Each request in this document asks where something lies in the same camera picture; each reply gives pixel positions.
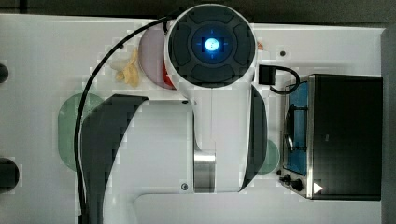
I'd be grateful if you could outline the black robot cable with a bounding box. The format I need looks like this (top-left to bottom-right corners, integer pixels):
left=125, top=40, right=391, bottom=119
left=74, top=12, right=181, bottom=224

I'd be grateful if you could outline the orange slice toy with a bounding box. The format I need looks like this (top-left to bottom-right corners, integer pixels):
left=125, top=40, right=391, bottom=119
left=257, top=42, right=263, bottom=50

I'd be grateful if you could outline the black cylinder post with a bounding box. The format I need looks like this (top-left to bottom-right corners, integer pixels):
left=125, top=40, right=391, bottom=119
left=0, top=64, right=8, bottom=83
left=0, top=158, right=20, bottom=193

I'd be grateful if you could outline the peeled banana toy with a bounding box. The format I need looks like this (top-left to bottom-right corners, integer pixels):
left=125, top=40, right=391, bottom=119
left=110, top=49, right=139, bottom=88

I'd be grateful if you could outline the purple oval plate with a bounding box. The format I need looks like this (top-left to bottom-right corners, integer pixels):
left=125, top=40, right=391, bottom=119
left=138, top=25, right=173, bottom=90

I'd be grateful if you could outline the red ketchup bottle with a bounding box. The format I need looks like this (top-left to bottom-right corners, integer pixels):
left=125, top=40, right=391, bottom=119
left=163, top=61, right=175, bottom=89

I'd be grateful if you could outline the black toaster oven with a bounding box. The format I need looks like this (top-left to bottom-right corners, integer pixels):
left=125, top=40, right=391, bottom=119
left=277, top=74, right=383, bottom=201

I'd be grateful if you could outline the black camera box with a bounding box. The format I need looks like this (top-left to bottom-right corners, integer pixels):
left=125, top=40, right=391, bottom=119
left=259, top=64, right=276, bottom=85

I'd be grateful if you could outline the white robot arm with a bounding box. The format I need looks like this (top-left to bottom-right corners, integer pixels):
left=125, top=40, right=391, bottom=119
left=78, top=4, right=267, bottom=224

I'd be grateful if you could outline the green round plate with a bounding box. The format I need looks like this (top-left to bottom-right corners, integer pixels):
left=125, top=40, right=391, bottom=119
left=258, top=140, right=280, bottom=175

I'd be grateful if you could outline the green plastic strainer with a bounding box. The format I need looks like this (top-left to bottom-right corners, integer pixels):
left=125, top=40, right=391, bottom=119
left=57, top=92, right=105, bottom=173

